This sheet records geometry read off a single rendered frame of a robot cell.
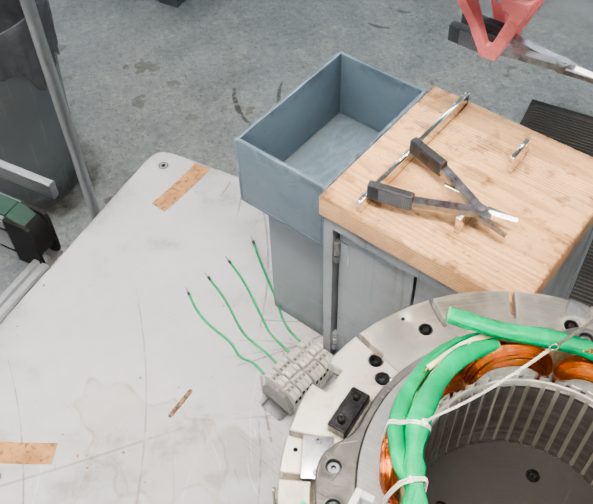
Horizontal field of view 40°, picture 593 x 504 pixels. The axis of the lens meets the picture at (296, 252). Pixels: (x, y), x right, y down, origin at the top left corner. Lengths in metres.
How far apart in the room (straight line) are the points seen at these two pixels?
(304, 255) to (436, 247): 0.22
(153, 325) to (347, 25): 1.91
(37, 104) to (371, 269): 1.40
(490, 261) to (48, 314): 0.57
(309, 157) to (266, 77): 1.70
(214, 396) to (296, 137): 0.30
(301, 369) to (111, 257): 0.31
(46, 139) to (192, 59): 0.71
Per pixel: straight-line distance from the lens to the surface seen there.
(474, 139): 0.77
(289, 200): 0.77
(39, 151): 2.12
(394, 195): 0.68
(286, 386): 0.88
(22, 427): 0.96
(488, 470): 0.63
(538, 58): 0.67
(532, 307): 0.62
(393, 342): 0.58
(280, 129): 0.82
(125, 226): 1.09
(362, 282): 0.78
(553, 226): 0.71
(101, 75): 2.64
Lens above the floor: 1.58
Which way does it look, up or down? 51 degrees down
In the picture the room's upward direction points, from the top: 2 degrees counter-clockwise
